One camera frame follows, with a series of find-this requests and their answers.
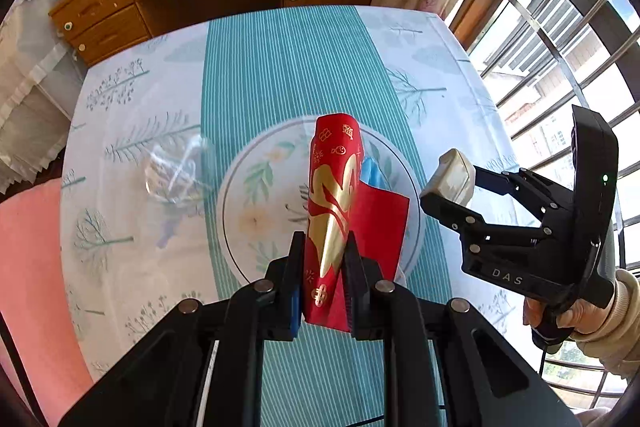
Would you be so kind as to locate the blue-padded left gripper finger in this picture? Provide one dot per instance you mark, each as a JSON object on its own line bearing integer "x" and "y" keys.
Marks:
{"x": 201, "y": 364}

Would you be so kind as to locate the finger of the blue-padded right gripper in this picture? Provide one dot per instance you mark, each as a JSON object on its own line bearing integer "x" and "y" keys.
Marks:
{"x": 443, "y": 364}

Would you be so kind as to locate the beige small box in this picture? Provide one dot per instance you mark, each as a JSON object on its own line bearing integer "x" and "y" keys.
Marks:
{"x": 454, "y": 178}

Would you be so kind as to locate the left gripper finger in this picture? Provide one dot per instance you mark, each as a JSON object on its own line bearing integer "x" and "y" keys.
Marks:
{"x": 549, "y": 202}
{"x": 475, "y": 233}

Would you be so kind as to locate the teal white patterned tablecloth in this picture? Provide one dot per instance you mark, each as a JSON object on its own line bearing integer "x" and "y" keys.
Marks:
{"x": 253, "y": 86}

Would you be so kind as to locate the blue face mask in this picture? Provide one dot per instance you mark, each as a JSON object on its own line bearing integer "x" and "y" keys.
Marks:
{"x": 372, "y": 175}

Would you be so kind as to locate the pink bed cover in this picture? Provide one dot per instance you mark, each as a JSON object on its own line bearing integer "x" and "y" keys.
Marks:
{"x": 33, "y": 299}

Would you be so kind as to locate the clear plastic wrapper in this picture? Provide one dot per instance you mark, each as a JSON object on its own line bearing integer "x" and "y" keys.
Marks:
{"x": 174, "y": 171}

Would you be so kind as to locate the window with metal grille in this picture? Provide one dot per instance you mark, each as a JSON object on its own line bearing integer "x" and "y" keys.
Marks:
{"x": 541, "y": 58}

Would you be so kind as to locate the red gold gift bag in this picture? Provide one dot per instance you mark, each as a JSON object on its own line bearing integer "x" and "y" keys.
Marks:
{"x": 340, "y": 203}

